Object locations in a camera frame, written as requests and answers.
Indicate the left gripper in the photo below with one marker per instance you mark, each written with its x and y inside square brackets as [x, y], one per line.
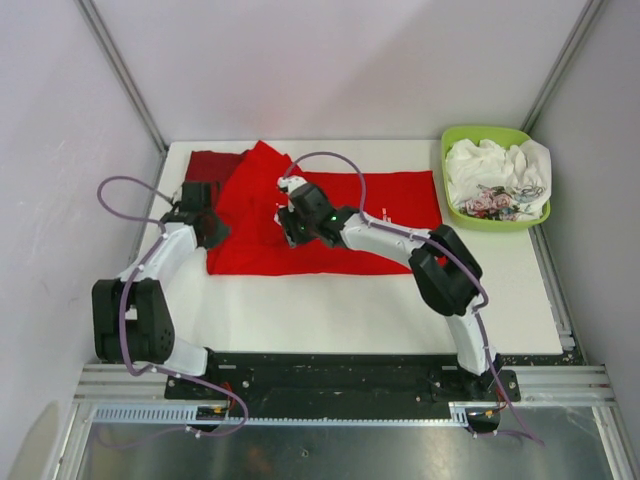
[221, 234]

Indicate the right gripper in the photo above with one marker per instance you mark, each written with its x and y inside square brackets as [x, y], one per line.
[288, 216]

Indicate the bright red kungfu t-shirt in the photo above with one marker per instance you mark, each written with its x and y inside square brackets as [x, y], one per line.
[257, 245]

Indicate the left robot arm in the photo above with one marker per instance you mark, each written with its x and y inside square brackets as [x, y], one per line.
[132, 323]

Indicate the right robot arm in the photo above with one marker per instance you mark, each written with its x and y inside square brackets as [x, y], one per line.
[446, 274]

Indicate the folded dark red shirt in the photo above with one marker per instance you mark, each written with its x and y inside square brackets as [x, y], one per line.
[212, 167]

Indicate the white printed t-shirt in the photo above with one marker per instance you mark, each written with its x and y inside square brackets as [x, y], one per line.
[486, 181]

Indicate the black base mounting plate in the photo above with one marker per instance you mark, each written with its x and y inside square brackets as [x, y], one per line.
[360, 385]

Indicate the green plastic basket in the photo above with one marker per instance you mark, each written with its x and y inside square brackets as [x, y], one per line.
[505, 137]

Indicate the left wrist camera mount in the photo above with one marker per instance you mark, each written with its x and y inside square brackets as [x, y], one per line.
[176, 196]

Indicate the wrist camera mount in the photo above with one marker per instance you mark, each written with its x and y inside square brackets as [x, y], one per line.
[288, 185]
[176, 196]

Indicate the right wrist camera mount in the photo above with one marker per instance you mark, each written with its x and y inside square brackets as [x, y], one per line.
[288, 185]

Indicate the white cable duct rail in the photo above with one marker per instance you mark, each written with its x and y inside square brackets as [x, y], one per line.
[451, 415]

